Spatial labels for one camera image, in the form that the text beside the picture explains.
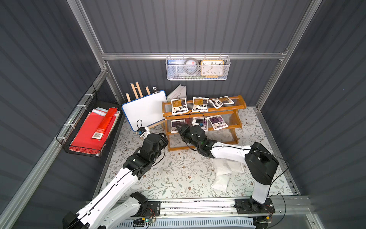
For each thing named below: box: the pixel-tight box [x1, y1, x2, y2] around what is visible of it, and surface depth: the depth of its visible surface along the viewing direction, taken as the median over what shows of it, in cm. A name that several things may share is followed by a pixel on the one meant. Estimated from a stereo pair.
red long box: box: [91, 107, 118, 141], surface depth 74 cm
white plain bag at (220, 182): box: [210, 174, 231, 193], surface depth 83 cm
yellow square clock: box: [200, 59, 225, 78], surface depth 90 cm
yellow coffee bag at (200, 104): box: [192, 96, 210, 113], surface depth 82 cm
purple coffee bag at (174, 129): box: [170, 119, 186, 134], surface depth 93 cm
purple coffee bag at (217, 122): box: [207, 114, 229, 131], surface depth 91 cm
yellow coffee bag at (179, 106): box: [170, 97, 190, 115], surface depth 81 cm
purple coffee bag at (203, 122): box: [192, 117, 209, 132], surface depth 88 cm
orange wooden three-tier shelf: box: [162, 95, 247, 152], surface depth 85 cm
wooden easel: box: [125, 81, 166, 129], surface depth 90 cm
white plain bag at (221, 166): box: [212, 157, 233, 177], surface depth 88 cm
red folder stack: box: [68, 107, 121, 155], surface depth 72 cm
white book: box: [166, 83, 187, 103], surface depth 98 cm
